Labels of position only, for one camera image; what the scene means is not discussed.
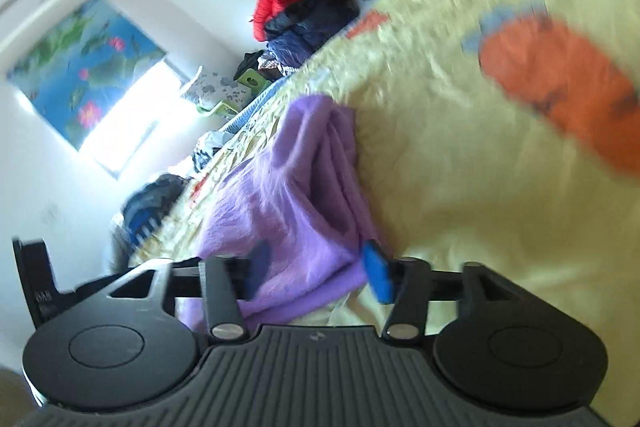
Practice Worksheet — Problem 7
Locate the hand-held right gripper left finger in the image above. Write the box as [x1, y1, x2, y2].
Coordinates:
[105, 241, 272, 344]

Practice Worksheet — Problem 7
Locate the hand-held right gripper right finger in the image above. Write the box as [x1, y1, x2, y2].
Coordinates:
[362, 239, 532, 343]

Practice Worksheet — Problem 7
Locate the purple sock with striped cuff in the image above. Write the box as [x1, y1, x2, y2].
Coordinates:
[177, 94, 387, 334]

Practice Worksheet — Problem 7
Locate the yellow cartoon printed blanket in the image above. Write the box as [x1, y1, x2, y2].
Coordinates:
[127, 0, 640, 414]

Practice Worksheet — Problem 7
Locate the blue grey striped garment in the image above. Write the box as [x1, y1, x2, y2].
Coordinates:
[121, 173, 195, 254]

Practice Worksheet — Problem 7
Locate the window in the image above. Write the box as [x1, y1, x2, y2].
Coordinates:
[79, 58, 195, 181]

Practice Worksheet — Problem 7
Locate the white floral pillow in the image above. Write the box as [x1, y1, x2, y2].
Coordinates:
[179, 66, 252, 114]

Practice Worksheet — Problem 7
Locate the blue lotus flower curtain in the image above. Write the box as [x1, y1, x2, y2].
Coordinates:
[5, 0, 169, 154]

